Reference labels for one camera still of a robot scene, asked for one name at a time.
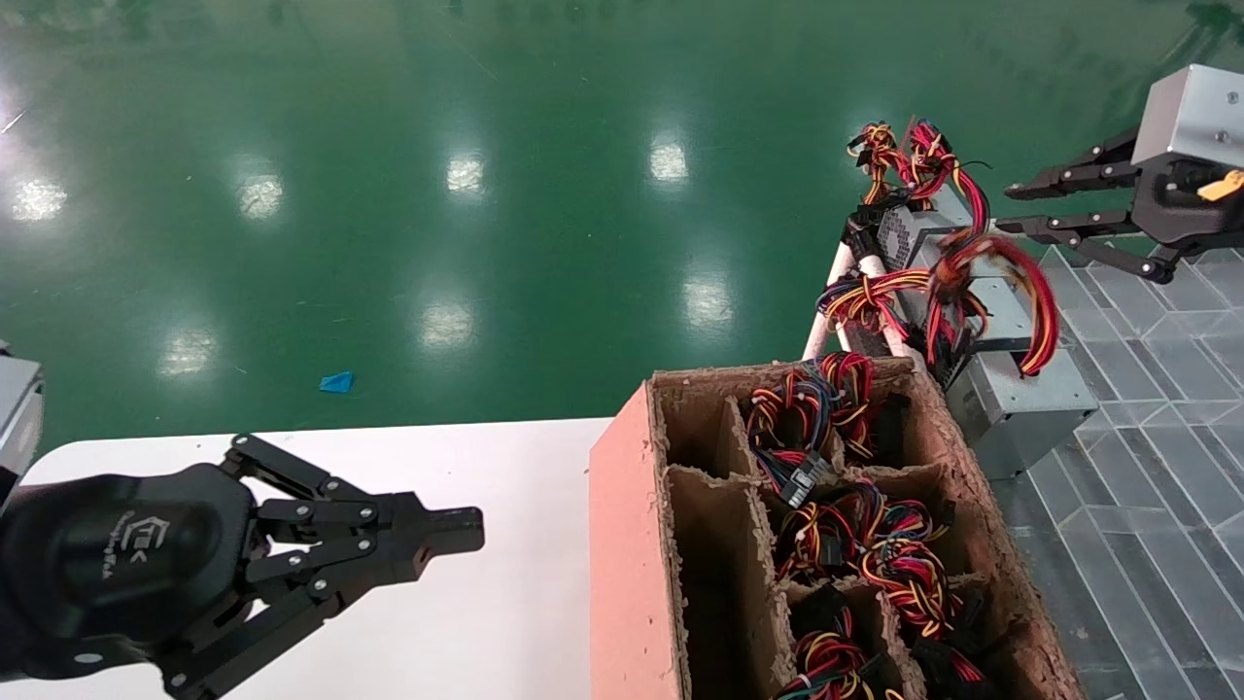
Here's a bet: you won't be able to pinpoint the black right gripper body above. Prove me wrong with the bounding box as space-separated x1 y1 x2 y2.
1132 151 1244 249

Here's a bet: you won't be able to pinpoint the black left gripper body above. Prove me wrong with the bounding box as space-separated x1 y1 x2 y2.
0 464 263 682

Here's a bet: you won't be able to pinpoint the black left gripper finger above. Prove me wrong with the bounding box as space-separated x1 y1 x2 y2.
160 532 485 700
222 435 485 536

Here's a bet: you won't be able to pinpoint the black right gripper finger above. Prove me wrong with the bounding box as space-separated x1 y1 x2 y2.
996 209 1182 285
1004 131 1140 202

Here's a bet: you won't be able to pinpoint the grey power supply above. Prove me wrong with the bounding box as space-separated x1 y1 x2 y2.
777 603 905 700
855 496 958 638
914 632 997 700
777 496 876 584
816 264 1031 353
746 374 837 508
846 119 994 278
923 231 1101 482

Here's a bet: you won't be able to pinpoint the cardboard box with dividers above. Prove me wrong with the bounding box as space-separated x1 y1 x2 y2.
590 358 1085 700

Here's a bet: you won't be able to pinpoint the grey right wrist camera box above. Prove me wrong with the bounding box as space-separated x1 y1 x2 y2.
1132 63 1244 168

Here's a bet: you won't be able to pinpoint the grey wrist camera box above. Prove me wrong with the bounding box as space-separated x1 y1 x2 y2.
1132 63 1244 168
0 342 45 507

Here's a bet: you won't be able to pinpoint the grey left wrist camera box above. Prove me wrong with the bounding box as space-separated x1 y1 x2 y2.
0 342 45 507

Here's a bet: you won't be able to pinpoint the wires inside cardboard box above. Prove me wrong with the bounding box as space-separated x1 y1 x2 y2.
816 352 878 458

